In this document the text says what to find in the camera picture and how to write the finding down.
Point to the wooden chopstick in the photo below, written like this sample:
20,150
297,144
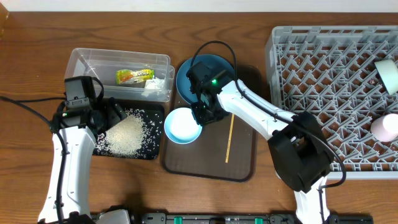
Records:
229,138

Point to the pink white cup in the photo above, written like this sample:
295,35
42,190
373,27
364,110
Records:
384,128

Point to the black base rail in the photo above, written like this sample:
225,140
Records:
162,218

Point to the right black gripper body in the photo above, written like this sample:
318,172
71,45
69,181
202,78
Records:
203,115

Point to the brown serving tray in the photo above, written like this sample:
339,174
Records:
205,157

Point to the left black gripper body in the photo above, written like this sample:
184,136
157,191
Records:
108,115

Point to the black plastic tray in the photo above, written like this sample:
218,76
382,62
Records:
155,115

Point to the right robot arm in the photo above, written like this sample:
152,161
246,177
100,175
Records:
299,152

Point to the green orange snack wrapper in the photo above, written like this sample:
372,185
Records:
126,77

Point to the mint green bowl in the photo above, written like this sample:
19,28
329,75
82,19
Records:
387,70

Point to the dark blue plate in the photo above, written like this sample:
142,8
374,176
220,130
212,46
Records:
214,62

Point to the white rice pile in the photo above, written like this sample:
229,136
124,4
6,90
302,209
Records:
127,135

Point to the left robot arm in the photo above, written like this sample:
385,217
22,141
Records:
76,126

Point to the light blue bowl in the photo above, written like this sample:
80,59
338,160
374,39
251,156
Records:
180,126

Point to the white tissue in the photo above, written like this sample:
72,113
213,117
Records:
153,86

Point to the clear plastic bin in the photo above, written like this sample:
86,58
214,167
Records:
103,64

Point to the grey dishwasher rack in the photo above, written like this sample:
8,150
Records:
330,71

